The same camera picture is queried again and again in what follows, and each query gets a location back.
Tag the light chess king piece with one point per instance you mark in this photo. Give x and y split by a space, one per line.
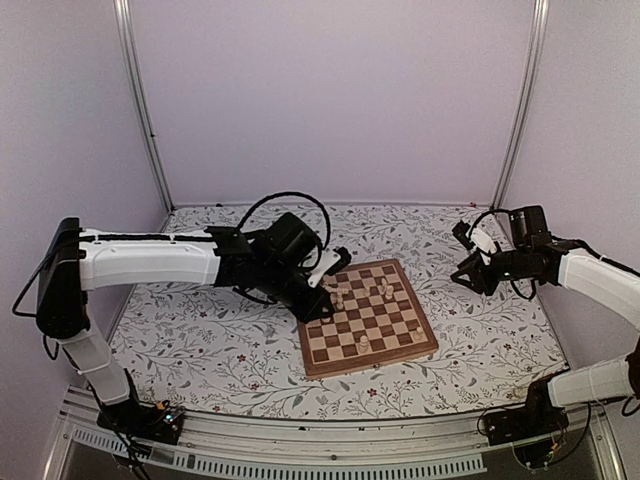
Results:
363 345

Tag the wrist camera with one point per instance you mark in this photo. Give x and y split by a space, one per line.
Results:
473 238
331 262

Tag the floral patterned table mat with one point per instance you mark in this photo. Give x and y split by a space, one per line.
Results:
210 349

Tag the wooden chess board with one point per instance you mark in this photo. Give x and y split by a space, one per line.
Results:
329 346

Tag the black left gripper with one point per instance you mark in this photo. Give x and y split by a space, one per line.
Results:
312 311

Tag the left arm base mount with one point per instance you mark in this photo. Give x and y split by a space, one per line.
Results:
161 422

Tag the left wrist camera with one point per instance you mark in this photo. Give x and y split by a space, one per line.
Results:
331 262

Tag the right aluminium frame post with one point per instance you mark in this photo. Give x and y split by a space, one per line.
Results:
531 68

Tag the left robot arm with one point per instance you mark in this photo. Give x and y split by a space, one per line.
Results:
81 260

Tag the light chess piece group right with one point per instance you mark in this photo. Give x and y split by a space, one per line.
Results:
378 288

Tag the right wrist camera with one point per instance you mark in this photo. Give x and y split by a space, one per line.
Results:
473 238

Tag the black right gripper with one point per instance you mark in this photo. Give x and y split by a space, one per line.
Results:
470 270

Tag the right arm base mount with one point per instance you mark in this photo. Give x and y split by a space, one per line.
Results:
537 417

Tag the front aluminium rail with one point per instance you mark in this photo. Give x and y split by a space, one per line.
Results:
216 446

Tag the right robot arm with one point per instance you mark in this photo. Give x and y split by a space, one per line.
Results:
595 282

